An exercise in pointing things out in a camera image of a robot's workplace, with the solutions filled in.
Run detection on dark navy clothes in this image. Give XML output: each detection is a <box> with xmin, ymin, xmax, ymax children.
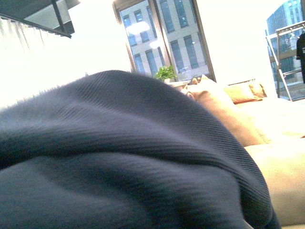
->
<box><xmin>0</xmin><ymin>71</ymin><xmax>281</xmax><ymax>229</ymax></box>

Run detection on metal clothes rack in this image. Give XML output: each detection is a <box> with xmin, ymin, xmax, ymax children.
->
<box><xmin>265</xmin><ymin>21</ymin><xmax>305</xmax><ymax>102</ymax></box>

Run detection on green potted plant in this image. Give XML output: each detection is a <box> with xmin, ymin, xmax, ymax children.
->
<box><xmin>154</xmin><ymin>65</ymin><xmax>177</xmax><ymax>82</ymax></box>

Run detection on dark framed window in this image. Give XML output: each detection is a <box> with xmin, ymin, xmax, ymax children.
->
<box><xmin>112</xmin><ymin>0</ymin><xmax>215</xmax><ymax>81</ymax></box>

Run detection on orange cushion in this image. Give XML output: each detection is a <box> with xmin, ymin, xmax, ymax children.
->
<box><xmin>224</xmin><ymin>82</ymin><xmax>267</xmax><ymax>104</ymax></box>

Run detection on beige sofa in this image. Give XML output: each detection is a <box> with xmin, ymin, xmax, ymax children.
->
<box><xmin>182</xmin><ymin>76</ymin><xmax>305</xmax><ymax>229</ymax></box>

